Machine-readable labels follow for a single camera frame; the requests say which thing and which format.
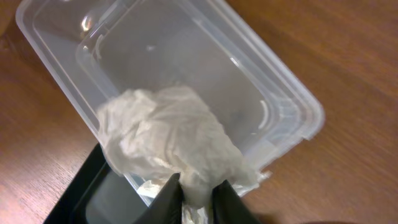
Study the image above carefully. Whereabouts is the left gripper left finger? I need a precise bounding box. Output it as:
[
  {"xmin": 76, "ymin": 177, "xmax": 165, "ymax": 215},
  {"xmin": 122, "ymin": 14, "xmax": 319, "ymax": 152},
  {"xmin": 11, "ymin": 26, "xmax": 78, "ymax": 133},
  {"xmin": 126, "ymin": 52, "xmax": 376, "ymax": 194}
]
[{"xmin": 134, "ymin": 173, "xmax": 183, "ymax": 224}]

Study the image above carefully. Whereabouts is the clear plastic bin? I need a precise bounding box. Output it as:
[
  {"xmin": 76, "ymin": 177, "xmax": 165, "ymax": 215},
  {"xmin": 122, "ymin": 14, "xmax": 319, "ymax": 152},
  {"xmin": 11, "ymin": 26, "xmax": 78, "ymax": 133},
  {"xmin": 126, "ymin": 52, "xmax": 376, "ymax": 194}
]
[{"xmin": 16, "ymin": 0, "xmax": 325, "ymax": 169}]

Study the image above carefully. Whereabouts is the white tissue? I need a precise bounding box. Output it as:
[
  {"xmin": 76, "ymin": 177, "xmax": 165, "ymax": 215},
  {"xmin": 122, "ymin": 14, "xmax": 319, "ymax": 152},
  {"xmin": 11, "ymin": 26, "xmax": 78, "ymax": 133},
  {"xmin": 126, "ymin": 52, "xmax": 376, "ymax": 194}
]
[{"xmin": 96, "ymin": 86, "xmax": 269, "ymax": 223}]

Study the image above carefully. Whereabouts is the black rectangular tray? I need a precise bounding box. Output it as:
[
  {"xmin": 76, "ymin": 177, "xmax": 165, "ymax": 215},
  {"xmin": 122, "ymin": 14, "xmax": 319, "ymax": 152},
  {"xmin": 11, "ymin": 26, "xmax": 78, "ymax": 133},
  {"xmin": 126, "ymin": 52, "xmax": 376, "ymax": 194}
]
[{"xmin": 44, "ymin": 144, "xmax": 147, "ymax": 224}]

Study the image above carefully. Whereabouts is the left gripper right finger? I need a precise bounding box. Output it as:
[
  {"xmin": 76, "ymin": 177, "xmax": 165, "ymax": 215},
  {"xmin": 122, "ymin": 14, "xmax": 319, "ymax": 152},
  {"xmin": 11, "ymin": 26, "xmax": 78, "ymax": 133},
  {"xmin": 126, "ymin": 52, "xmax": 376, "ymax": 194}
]
[{"xmin": 212, "ymin": 180, "xmax": 261, "ymax": 224}]

